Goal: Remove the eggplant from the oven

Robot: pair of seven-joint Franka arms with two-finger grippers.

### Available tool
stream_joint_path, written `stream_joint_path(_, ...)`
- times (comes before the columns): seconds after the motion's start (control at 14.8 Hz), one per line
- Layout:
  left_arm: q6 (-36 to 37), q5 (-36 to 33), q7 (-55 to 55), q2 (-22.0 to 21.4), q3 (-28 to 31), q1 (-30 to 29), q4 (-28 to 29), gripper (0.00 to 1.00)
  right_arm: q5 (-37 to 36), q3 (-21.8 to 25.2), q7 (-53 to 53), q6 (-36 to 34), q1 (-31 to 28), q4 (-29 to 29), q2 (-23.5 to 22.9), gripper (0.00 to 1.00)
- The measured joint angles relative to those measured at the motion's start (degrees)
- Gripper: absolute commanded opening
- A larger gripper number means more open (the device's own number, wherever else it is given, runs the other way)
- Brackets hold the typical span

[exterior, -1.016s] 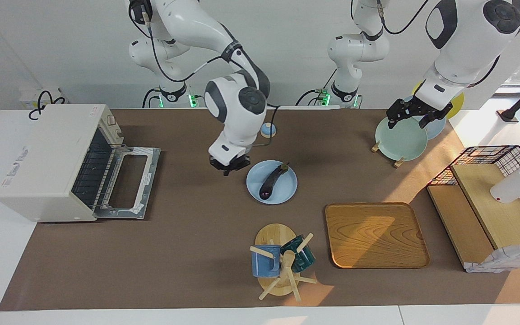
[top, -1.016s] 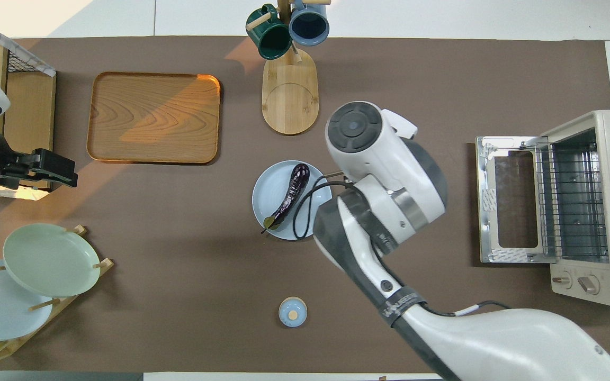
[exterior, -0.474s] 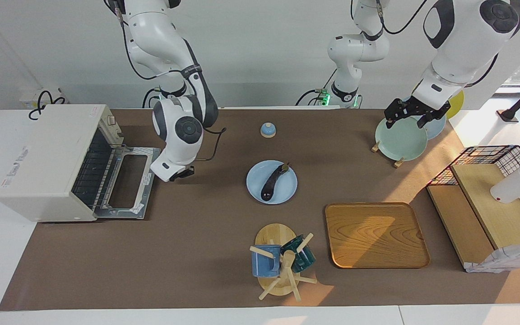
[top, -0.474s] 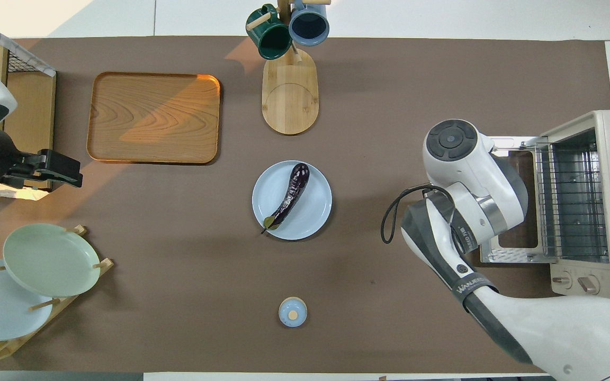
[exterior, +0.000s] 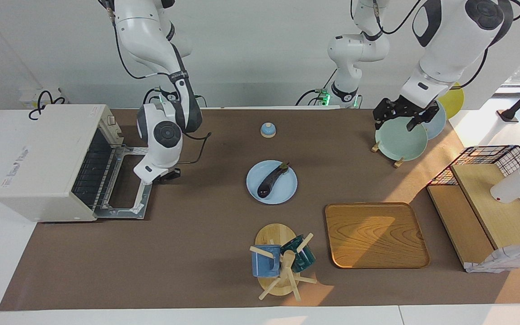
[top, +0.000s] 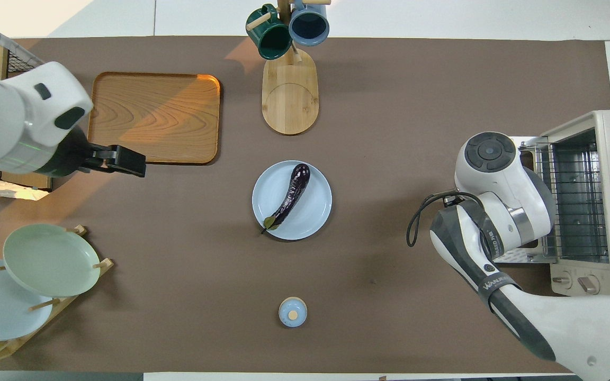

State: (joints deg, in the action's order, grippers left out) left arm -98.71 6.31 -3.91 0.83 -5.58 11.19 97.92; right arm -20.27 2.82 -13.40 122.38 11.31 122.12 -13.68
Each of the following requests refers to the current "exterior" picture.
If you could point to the wooden mug tree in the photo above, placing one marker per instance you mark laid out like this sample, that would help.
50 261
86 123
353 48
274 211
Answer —
276 234

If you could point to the brown table mat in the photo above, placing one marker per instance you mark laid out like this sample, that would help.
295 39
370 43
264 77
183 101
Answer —
197 225

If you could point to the white power strip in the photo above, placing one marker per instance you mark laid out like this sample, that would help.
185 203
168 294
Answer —
27 97

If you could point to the dark green mug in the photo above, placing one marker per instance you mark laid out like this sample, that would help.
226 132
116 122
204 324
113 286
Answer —
305 259

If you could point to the light blue plate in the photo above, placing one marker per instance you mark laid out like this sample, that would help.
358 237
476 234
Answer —
282 189

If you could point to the blue call bell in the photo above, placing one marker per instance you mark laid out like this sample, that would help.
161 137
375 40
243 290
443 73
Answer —
268 131

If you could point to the white bottle with clear cap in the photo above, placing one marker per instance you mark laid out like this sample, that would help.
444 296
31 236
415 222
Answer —
513 187

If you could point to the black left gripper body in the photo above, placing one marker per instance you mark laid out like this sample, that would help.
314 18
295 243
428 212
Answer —
402 108

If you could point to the pale blue plate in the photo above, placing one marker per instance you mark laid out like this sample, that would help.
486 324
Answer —
438 124

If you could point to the wooden step shelf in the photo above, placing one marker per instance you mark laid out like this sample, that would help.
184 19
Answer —
499 216

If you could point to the yellow plate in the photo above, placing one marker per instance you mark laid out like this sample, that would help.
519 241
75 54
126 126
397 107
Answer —
454 101

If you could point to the wooden serving tray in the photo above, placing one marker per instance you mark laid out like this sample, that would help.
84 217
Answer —
375 234

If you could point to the blue mug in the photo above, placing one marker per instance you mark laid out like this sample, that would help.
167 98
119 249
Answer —
264 264

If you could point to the mint green plate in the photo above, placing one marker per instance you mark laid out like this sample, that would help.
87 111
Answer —
400 142

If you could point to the dark purple eggplant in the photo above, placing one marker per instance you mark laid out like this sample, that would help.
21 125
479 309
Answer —
269 183

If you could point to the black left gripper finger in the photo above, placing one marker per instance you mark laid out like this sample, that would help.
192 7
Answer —
377 124
412 124

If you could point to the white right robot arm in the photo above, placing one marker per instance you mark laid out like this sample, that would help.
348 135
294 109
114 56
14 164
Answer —
165 135

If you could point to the white toaster oven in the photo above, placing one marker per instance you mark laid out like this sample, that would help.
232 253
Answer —
39 158

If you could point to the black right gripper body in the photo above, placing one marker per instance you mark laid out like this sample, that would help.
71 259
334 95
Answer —
169 175

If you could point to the patterned white cloth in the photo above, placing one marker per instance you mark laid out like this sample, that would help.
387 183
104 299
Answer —
508 259

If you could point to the wooden plate rack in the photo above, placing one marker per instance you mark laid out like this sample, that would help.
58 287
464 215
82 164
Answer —
398 163

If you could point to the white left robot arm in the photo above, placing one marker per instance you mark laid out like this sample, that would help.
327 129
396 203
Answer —
449 45

